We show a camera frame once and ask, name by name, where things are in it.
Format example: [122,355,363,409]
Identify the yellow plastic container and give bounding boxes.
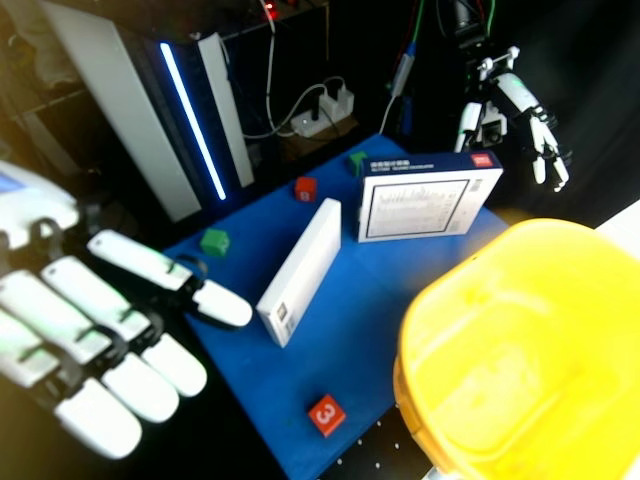
[392,218,640,480]

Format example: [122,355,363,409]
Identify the blue cloth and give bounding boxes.
[162,132,512,480]

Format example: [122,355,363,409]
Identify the white computer tower blue light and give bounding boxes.
[37,0,257,224]

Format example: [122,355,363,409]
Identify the white power strip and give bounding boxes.
[289,77,357,139]

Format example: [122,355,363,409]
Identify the long white box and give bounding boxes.
[255,197,344,349]

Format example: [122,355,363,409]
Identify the white printed box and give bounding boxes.
[355,151,505,245]

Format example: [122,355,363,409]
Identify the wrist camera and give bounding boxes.
[478,115,510,150]

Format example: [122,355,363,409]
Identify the white cable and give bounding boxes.
[242,24,332,141]

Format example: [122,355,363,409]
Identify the green cube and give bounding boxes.
[347,150,370,178]
[199,228,232,258]

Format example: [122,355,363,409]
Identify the thin green cable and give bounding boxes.
[399,0,427,51]

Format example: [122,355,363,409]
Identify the white adapter with blue plug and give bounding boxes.
[378,42,419,136]

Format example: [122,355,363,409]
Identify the red cube printed 3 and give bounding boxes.
[307,393,348,439]

